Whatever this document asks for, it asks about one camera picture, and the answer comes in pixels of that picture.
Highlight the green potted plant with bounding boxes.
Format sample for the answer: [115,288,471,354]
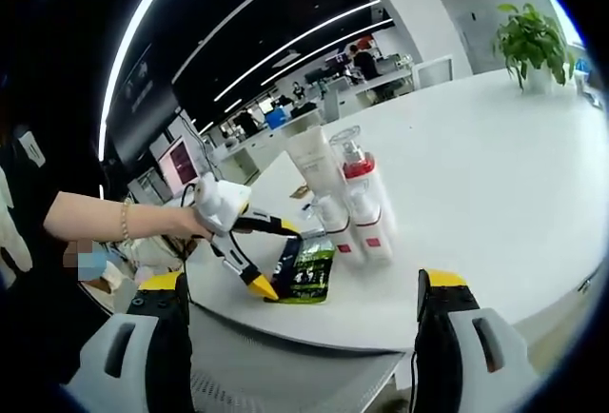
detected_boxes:
[492,2,577,93]

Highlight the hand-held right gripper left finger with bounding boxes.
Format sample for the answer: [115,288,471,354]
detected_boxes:
[66,269,196,413]

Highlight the computer monitor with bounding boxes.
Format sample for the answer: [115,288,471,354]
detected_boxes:
[159,134,201,190]

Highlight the white skincare tube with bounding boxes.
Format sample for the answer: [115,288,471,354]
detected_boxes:
[285,126,344,205]

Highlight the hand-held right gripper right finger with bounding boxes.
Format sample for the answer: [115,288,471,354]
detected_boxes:
[413,267,534,413]

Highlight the white cloth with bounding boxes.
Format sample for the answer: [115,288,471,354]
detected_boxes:
[0,165,33,274]

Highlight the person's left hand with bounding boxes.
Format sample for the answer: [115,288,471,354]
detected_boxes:
[167,205,213,243]

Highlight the large black wall display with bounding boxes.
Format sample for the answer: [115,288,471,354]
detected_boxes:
[107,46,181,165]

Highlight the ceiling light strips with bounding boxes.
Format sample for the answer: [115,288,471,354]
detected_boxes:
[97,0,396,157]

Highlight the gold bracelet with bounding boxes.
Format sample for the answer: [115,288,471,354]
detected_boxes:
[118,199,132,243]

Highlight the white office desks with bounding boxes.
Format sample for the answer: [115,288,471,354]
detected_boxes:
[208,77,415,181]

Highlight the white worn chest device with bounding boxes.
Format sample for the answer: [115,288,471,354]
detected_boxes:
[12,128,48,167]

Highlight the grey wall panel door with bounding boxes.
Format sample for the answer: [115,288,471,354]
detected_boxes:
[455,9,494,55]

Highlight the large white skincare bottle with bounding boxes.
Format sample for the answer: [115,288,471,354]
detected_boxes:
[327,125,400,247]

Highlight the white mesh office chair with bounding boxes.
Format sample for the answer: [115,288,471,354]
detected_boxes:
[187,305,418,413]

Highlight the green black skincare sachet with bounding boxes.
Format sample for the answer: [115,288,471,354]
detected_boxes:
[265,234,337,305]

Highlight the small white skincare bottle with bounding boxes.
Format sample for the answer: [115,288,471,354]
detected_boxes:
[313,195,366,267]
[348,183,397,266]

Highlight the person's black shirt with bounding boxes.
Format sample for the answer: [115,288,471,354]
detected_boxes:
[0,117,115,385]

